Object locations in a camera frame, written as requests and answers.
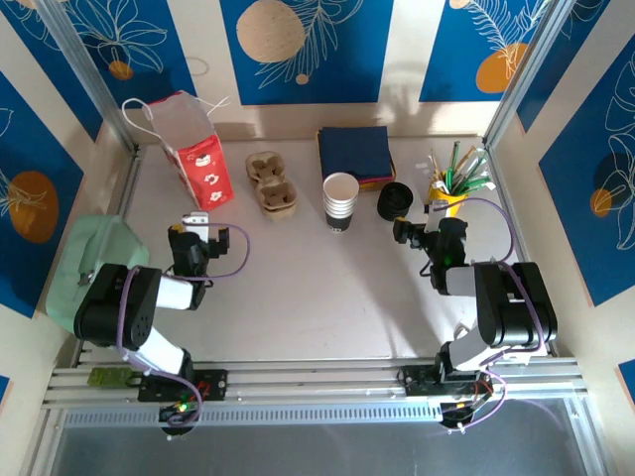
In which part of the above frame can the red paper gift bag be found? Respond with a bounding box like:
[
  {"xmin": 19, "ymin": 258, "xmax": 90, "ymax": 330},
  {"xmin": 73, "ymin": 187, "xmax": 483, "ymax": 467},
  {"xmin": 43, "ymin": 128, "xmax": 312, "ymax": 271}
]
[{"xmin": 121, "ymin": 90, "xmax": 235, "ymax": 212}]

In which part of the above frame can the blue paper napkin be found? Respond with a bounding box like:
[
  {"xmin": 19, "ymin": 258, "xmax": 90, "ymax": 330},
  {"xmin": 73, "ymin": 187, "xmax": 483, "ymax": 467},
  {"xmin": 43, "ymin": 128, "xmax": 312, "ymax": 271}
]
[{"xmin": 317, "ymin": 125, "xmax": 394, "ymax": 183}]

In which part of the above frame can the black cup lid stack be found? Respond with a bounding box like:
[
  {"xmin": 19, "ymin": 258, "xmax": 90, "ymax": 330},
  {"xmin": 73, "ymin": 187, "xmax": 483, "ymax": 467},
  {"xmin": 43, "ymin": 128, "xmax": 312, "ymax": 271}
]
[{"xmin": 376, "ymin": 190, "xmax": 413, "ymax": 222}]

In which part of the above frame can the stack of coloured napkins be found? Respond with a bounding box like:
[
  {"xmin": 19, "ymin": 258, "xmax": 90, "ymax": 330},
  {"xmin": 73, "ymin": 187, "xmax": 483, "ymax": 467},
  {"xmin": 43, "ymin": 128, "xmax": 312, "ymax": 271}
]
[{"xmin": 355, "ymin": 163, "xmax": 398, "ymax": 192}]

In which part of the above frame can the cardboard cup carrier stack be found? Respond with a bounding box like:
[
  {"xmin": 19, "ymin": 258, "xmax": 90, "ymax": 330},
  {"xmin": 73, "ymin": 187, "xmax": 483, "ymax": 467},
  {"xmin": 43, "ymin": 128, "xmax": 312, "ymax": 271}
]
[{"xmin": 246, "ymin": 153, "xmax": 300, "ymax": 220}]

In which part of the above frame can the paper cup stack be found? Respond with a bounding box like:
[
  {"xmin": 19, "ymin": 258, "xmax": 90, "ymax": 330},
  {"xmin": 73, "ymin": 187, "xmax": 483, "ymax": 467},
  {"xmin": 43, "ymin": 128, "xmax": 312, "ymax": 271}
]
[{"xmin": 322, "ymin": 192, "xmax": 359, "ymax": 235}]

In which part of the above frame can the mint green zip pouch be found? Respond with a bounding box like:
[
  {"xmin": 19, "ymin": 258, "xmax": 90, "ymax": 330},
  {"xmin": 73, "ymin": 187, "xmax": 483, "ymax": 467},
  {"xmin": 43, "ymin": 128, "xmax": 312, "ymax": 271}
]
[{"xmin": 45, "ymin": 213, "xmax": 151, "ymax": 333}]

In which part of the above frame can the green circuit board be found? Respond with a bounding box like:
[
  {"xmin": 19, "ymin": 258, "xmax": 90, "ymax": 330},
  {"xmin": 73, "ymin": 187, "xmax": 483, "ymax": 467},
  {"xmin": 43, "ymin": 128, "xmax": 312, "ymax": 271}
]
[{"xmin": 86, "ymin": 367, "xmax": 143, "ymax": 390}]

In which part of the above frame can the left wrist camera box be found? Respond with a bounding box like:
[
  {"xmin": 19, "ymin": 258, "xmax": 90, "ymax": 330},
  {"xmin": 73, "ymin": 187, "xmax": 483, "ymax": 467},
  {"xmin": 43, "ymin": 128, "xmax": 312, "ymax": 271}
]
[{"xmin": 181, "ymin": 211, "xmax": 211, "ymax": 241}]

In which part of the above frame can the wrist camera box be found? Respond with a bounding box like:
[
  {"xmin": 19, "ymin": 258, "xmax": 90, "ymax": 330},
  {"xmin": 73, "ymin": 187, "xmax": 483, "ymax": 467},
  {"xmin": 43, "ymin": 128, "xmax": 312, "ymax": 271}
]
[
  {"xmin": 425, "ymin": 199, "xmax": 451, "ymax": 233},
  {"xmin": 181, "ymin": 211, "xmax": 211, "ymax": 241}
]

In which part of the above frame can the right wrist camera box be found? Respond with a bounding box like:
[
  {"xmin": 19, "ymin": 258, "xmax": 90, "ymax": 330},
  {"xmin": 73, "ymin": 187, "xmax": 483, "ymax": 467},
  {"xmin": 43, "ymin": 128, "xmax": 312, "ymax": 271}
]
[{"xmin": 425, "ymin": 199, "xmax": 451, "ymax": 233}]

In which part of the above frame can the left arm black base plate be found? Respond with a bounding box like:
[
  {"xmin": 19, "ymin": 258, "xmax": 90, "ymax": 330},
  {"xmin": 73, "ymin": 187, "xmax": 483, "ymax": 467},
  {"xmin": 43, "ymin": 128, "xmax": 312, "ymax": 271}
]
[{"xmin": 137, "ymin": 369, "xmax": 229, "ymax": 403}]

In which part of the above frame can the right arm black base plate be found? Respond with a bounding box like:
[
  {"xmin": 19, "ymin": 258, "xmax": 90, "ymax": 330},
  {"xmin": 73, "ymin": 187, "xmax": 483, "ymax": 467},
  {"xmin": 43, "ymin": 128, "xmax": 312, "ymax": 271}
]
[{"xmin": 402, "ymin": 364, "xmax": 496, "ymax": 398}]

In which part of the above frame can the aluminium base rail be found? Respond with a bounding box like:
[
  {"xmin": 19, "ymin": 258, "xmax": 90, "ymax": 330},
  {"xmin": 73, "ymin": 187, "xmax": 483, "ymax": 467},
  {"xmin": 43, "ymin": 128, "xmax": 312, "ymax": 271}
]
[{"xmin": 42, "ymin": 355, "xmax": 591, "ymax": 411}]

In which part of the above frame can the left aluminium frame post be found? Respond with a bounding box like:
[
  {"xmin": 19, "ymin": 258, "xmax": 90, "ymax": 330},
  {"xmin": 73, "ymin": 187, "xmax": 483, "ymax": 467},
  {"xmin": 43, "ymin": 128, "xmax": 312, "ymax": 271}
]
[{"xmin": 37, "ymin": 0, "xmax": 143, "ymax": 159}]

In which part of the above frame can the aluminium frame post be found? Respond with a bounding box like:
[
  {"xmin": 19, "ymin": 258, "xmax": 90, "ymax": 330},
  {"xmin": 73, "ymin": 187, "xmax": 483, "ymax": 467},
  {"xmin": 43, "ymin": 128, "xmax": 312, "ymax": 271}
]
[
  {"xmin": 37, "ymin": 0, "xmax": 143, "ymax": 159},
  {"xmin": 483, "ymin": 0, "xmax": 570, "ymax": 150}
]

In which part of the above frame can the slotted grey cable duct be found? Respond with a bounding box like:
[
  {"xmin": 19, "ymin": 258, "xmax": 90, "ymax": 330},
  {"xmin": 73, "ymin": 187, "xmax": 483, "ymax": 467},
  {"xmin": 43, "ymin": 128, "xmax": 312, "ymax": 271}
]
[{"xmin": 62, "ymin": 400, "xmax": 570, "ymax": 428}]

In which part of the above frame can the right aluminium frame post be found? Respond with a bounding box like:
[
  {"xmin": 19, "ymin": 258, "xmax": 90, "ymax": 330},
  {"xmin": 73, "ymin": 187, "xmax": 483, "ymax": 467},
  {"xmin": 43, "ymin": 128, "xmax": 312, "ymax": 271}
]
[{"xmin": 483, "ymin": 0, "xmax": 570, "ymax": 150}]

